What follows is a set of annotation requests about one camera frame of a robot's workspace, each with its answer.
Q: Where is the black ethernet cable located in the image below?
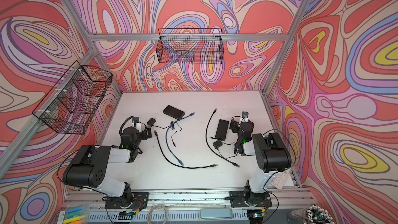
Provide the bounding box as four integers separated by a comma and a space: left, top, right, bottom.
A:
205, 108, 240, 168
153, 130, 218, 170

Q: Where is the bundle of white-tipped cables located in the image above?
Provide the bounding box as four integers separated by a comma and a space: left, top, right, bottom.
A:
287, 204, 336, 224

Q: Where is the white calculator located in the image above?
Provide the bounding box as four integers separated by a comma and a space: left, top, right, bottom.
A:
271, 170, 290, 189

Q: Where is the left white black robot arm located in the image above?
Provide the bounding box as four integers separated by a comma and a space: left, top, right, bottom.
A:
62, 116, 152, 215

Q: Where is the black ethernet cable right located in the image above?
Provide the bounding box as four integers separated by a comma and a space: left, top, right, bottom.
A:
205, 108, 240, 168

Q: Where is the grey flat device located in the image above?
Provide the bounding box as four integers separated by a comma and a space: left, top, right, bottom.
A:
200, 208, 233, 220

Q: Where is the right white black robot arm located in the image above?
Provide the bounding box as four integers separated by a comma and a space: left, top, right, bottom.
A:
226, 117, 292, 209

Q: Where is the black ethernet cable centre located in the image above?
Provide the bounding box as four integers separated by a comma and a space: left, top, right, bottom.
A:
153, 130, 218, 170

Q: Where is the black wire basket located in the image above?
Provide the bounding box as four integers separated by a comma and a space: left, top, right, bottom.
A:
156, 28, 224, 64
32, 61, 113, 135

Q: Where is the clear coiled cable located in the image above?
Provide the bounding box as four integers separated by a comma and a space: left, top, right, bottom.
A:
147, 204, 169, 224

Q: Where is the blue ethernet cable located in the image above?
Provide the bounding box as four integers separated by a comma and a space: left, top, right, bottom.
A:
164, 112, 196, 167

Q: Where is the black network switch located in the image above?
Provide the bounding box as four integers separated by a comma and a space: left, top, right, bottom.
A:
215, 119, 229, 141
163, 105, 185, 120

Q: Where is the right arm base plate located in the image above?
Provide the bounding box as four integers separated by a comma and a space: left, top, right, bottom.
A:
225, 191, 273, 209

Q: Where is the box of coloured markers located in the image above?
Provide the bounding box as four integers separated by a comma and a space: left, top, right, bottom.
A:
55, 205, 90, 224

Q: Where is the aluminium front rail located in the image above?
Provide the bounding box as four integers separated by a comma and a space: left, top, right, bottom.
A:
61, 187, 315, 224

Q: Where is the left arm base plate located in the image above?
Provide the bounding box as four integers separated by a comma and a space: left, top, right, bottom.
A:
102, 191, 149, 210

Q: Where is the black wire basket back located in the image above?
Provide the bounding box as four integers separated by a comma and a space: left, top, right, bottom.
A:
156, 28, 224, 64

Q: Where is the black wire basket left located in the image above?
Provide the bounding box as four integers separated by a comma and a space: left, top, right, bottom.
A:
32, 61, 113, 135

